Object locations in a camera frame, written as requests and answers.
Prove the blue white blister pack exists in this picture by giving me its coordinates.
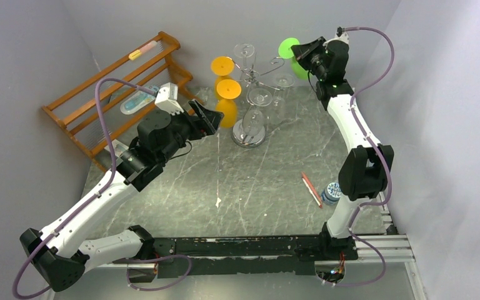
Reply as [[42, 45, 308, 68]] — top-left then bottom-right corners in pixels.
[[120, 85, 159, 115]]

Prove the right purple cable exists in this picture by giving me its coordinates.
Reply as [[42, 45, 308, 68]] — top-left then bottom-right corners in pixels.
[[339, 26, 396, 249]]

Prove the purple cable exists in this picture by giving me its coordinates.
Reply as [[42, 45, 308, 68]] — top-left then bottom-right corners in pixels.
[[11, 78, 158, 300], [339, 26, 396, 249]]

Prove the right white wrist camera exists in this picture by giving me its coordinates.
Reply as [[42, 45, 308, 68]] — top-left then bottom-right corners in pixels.
[[323, 31, 349, 49]]

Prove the orange plastic goblet front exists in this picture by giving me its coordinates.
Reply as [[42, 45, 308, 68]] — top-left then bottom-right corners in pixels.
[[216, 79, 242, 128]]

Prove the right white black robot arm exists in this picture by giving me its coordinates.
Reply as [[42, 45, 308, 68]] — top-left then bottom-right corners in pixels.
[[290, 35, 394, 259]]

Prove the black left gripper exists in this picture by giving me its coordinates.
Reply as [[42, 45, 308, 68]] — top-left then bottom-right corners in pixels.
[[160, 101, 224, 164]]

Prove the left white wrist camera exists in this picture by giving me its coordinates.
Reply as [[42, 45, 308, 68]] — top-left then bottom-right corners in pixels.
[[155, 82, 184, 116]]

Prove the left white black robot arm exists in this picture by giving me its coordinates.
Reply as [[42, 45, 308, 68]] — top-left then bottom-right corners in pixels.
[[19, 100, 224, 292]]

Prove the red pencil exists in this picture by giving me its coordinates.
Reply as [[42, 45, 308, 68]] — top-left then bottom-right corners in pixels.
[[301, 172, 323, 209]]

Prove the small clear wine glass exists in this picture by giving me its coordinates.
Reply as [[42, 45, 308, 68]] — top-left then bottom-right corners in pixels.
[[233, 43, 256, 82]]

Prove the orange plastic goblet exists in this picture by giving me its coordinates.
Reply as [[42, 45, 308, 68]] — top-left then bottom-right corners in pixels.
[[216, 79, 242, 128], [210, 56, 235, 100]]

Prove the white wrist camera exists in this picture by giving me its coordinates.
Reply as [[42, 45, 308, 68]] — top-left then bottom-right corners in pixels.
[[323, 31, 349, 49], [155, 82, 184, 116]]

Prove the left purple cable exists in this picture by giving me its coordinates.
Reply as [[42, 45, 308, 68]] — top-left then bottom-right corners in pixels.
[[11, 78, 158, 300]]

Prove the orange wooden shelf rack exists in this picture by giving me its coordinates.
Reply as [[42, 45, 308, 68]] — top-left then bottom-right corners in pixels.
[[42, 31, 204, 172]]

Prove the small white box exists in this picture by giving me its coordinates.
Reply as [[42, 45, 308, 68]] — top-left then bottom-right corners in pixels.
[[104, 139, 129, 158]]

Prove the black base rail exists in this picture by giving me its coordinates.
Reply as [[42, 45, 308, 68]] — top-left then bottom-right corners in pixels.
[[120, 232, 358, 279]]

